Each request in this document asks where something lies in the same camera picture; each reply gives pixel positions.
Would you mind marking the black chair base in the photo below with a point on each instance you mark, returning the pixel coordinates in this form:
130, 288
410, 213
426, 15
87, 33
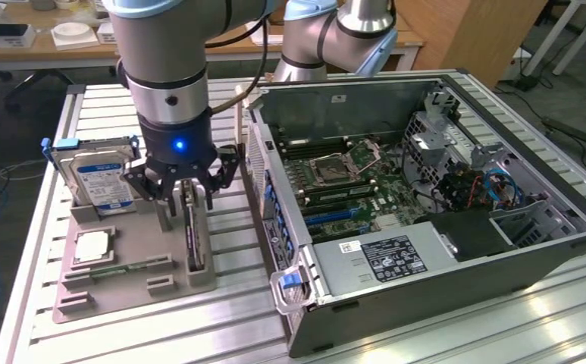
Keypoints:
35, 81

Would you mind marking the metal disk bay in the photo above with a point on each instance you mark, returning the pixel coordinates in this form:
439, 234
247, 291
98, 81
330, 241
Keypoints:
541, 223

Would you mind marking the hard disk in blue carrier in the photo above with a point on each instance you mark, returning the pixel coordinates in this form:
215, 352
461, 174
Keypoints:
95, 178

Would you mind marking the silver CPU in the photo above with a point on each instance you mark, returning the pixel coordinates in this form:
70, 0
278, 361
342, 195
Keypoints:
92, 246

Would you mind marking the white paper stack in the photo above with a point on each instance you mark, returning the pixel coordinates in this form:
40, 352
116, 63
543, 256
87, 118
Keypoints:
275, 38

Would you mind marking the metal socket cover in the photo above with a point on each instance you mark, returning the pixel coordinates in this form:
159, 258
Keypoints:
363, 153

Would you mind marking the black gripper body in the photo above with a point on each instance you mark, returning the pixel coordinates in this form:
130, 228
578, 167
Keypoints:
176, 146

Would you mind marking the green graphics card with fan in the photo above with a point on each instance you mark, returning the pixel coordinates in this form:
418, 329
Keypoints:
194, 235

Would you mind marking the small white cardboard box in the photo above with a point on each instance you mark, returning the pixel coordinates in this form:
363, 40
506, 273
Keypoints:
106, 34

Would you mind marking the wooden cabinet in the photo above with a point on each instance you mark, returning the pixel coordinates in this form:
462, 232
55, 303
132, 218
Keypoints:
474, 38

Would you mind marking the open black PC case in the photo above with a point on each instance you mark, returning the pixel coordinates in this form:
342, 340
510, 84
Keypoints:
423, 288

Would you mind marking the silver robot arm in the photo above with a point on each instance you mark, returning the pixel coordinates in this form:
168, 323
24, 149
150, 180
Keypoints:
163, 68

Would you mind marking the white box with black lid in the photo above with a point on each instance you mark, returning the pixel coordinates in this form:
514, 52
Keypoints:
10, 36

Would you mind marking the silver chipset heatsink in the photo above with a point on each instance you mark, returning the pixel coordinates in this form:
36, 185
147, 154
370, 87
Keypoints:
386, 223

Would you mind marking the perforated metal drive cage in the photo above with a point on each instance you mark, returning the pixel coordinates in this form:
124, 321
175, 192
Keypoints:
423, 151

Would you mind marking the blue case latch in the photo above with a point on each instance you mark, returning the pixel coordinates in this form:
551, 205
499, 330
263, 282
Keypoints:
290, 282

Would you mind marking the white table frame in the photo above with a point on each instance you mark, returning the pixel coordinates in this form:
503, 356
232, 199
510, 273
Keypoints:
530, 68

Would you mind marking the green RAM stick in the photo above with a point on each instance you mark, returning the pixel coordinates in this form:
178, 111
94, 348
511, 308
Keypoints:
115, 270

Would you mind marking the blue expansion slot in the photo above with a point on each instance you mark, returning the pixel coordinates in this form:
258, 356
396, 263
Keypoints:
330, 217

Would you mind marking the installed RAM stick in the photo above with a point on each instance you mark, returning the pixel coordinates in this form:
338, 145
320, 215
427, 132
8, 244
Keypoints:
338, 195

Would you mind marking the grey power supply unit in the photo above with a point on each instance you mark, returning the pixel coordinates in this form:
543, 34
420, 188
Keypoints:
343, 273

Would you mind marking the CPU socket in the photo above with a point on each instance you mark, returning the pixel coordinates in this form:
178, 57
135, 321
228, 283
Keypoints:
330, 170

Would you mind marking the wooden desk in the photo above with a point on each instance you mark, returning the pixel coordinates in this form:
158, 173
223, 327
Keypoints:
44, 57

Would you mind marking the green motherboard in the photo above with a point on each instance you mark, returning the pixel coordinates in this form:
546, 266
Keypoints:
388, 189

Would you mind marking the grey parts rack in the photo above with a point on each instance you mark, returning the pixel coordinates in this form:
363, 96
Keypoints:
135, 288

